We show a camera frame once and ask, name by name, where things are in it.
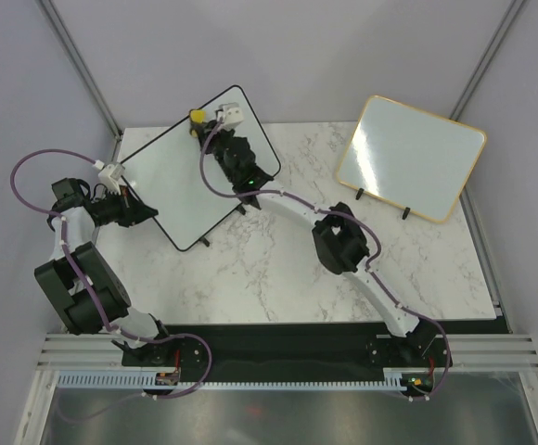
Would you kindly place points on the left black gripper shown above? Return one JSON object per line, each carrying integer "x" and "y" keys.
{"x": 123, "y": 204}

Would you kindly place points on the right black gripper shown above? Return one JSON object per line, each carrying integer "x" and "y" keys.
{"x": 221, "y": 133}

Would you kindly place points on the black-framed whiteboard with writing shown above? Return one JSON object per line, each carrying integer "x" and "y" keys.
{"x": 162, "y": 166}

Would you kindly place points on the yellow black eraser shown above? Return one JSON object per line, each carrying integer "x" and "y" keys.
{"x": 196, "y": 122}

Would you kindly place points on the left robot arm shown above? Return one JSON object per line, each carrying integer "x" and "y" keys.
{"x": 86, "y": 294}

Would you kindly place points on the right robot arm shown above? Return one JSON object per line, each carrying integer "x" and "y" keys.
{"x": 343, "y": 245}

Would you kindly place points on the black whiteboard stand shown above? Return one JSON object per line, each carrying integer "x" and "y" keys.
{"x": 203, "y": 240}

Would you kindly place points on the orange-framed whiteboard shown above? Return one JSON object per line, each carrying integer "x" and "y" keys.
{"x": 414, "y": 160}

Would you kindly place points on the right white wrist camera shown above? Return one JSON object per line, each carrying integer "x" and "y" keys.
{"x": 229, "y": 115}

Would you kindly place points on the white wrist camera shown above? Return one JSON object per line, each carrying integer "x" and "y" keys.
{"x": 229, "y": 115}
{"x": 110, "y": 175}

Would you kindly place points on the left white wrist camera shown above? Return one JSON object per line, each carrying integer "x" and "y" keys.
{"x": 110, "y": 175}

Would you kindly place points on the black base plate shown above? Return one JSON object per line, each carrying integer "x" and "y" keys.
{"x": 286, "y": 353}

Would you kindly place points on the white slotted cable duct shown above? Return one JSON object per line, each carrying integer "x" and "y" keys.
{"x": 150, "y": 380}

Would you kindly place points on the aluminium frame rail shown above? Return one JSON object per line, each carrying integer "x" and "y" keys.
{"x": 479, "y": 353}

